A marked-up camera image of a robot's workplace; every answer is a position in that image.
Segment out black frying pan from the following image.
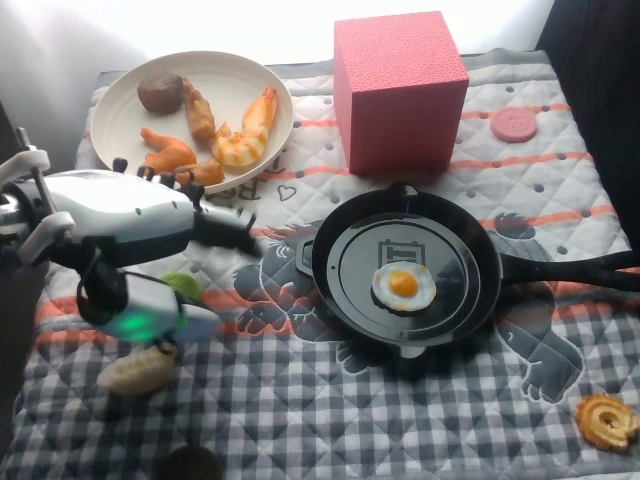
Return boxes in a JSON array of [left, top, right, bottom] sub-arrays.
[[294, 182, 640, 360]]

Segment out brown toy fried strip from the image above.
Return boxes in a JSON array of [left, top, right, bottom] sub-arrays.
[[180, 77, 217, 143]]

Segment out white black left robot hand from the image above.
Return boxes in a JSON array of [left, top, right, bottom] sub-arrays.
[[44, 157, 262, 347]]

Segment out orange toy chicken drumstick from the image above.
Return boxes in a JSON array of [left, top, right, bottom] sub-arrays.
[[140, 127, 199, 174]]

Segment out pink sandwich cookie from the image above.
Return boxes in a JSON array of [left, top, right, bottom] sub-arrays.
[[489, 107, 537, 145]]

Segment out red cube box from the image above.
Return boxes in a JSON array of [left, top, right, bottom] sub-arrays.
[[333, 10, 470, 176]]

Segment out green sandwich cookie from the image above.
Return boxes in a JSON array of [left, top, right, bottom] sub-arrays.
[[159, 272, 204, 302]]

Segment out toy fried egg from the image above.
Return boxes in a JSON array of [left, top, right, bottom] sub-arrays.
[[370, 263, 437, 314]]

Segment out toy spring roll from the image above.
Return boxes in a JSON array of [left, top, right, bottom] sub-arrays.
[[174, 158, 226, 187]]

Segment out cream round plate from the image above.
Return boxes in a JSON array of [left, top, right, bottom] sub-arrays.
[[89, 49, 295, 196]]

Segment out dark brown sandwich cookie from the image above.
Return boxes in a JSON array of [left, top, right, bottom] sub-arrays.
[[154, 444, 224, 480]]

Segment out grey quilt with bear print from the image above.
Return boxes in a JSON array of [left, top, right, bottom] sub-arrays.
[[12, 47, 640, 480]]

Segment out orange toy shrimp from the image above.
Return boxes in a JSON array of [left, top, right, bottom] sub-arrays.
[[210, 86, 279, 169]]

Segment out brown toy steak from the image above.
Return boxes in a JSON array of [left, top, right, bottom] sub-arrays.
[[137, 73, 185, 115]]

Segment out white toy dumpling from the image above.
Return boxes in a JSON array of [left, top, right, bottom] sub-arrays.
[[96, 342, 179, 396]]

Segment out golden swirl butter cookie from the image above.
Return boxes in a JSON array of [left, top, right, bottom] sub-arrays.
[[574, 393, 640, 454]]

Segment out black cloth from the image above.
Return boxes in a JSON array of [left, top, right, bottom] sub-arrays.
[[532, 0, 640, 261]]

